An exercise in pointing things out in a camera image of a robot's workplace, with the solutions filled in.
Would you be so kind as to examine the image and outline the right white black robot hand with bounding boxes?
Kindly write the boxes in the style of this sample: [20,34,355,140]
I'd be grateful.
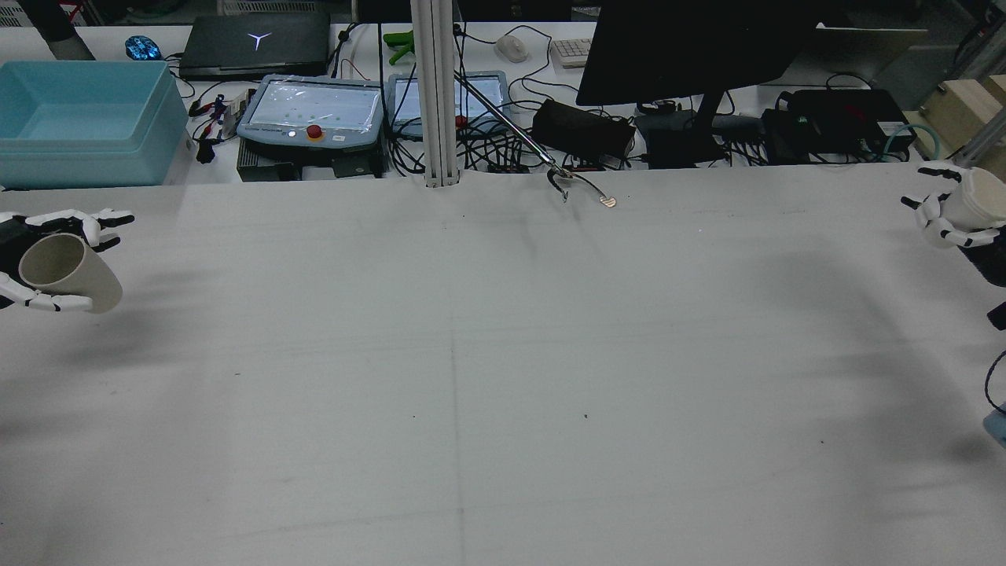
[900,164,1006,288]

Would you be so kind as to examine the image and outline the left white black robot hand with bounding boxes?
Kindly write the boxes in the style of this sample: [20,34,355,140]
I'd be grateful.
[0,208,136,313]

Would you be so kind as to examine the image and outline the white paper cups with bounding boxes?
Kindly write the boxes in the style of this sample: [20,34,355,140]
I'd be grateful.
[942,167,1006,233]

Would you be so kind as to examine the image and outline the beige paper cup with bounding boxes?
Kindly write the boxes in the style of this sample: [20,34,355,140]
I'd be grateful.
[17,233,124,315]

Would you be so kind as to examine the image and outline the light blue plastic bin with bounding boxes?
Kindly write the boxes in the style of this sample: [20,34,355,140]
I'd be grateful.
[0,61,189,191]

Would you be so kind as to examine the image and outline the wooden block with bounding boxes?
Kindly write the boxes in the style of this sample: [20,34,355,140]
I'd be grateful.
[920,75,1006,170]

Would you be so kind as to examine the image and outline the black electronics box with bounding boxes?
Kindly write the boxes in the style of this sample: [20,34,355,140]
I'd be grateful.
[774,88,918,164]

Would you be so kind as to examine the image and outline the dark grey cylinder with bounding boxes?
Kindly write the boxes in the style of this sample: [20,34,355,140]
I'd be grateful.
[16,0,97,61]

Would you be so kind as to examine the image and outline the bag of clip leads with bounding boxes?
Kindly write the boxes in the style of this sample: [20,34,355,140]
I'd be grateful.
[189,93,240,164]

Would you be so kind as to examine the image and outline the grey flat panel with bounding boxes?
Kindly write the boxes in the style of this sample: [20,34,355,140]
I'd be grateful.
[810,24,928,87]

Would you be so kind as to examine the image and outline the black laptop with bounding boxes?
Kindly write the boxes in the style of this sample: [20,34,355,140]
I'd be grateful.
[178,12,331,79]

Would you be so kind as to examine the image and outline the teach pendant with red button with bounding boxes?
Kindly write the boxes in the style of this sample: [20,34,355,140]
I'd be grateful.
[236,74,386,153]
[385,71,512,142]

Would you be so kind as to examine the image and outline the black computer monitor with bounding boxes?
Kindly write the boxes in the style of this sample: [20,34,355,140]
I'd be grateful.
[575,0,822,170]

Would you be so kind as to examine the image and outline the black power adapter brick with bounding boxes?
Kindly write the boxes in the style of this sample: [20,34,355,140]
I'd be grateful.
[532,98,636,162]

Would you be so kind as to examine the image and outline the white keyboard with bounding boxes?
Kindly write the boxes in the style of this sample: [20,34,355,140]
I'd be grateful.
[550,38,594,68]

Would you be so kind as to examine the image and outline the teal coiled hose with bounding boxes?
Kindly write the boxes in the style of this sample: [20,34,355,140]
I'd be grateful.
[884,122,944,162]

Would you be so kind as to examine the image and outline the white aluminium profile post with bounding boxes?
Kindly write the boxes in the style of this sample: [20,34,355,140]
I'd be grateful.
[409,0,461,188]

